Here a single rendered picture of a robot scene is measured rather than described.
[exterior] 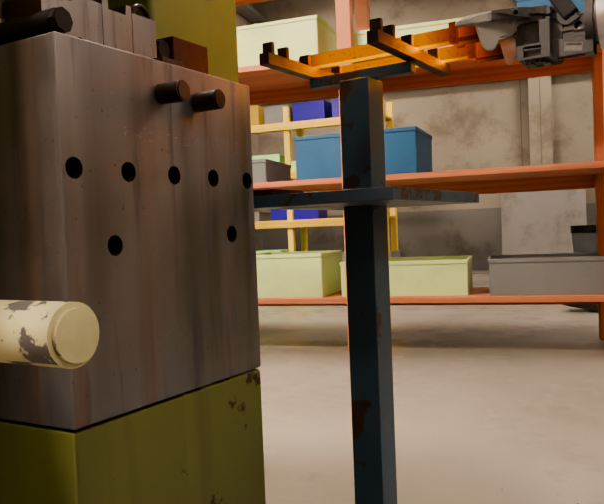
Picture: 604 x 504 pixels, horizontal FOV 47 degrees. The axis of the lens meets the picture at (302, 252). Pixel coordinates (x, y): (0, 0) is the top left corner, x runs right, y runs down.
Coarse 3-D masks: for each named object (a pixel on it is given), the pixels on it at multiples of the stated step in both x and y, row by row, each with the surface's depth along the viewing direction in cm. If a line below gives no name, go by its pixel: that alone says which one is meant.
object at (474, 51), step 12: (444, 48) 130; (456, 48) 129; (468, 48) 127; (480, 48) 128; (372, 60) 138; (384, 60) 137; (396, 60) 136; (444, 60) 131; (456, 60) 132; (480, 60) 128; (492, 60) 128
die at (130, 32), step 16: (16, 0) 84; (32, 0) 83; (48, 0) 83; (64, 0) 85; (80, 0) 87; (96, 0) 91; (16, 16) 84; (80, 16) 87; (96, 16) 90; (112, 16) 92; (128, 16) 95; (80, 32) 87; (96, 32) 90; (112, 32) 92; (128, 32) 95; (144, 32) 97; (128, 48) 94; (144, 48) 97
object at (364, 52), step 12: (420, 36) 120; (432, 36) 119; (444, 36) 118; (456, 36) 116; (468, 36) 116; (348, 48) 128; (360, 48) 126; (372, 48) 125; (420, 48) 122; (312, 60) 132; (324, 60) 130; (336, 60) 129; (348, 60) 128; (360, 60) 129
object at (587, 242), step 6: (576, 228) 730; (582, 228) 724; (588, 228) 719; (594, 228) 716; (576, 234) 732; (582, 234) 725; (588, 234) 720; (594, 234) 717; (576, 240) 733; (582, 240) 726; (588, 240) 721; (594, 240) 718; (576, 246) 735; (582, 246) 727; (588, 246) 722; (594, 246) 719; (576, 252) 736; (582, 252) 728
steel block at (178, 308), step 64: (0, 64) 81; (64, 64) 77; (128, 64) 86; (0, 128) 82; (64, 128) 77; (0, 192) 82; (64, 192) 77; (128, 192) 86; (192, 192) 96; (0, 256) 83; (64, 256) 77; (128, 256) 85; (192, 256) 96; (128, 320) 85; (192, 320) 96; (256, 320) 109; (0, 384) 84; (64, 384) 78; (128, 384) 85; (192, 384) 96
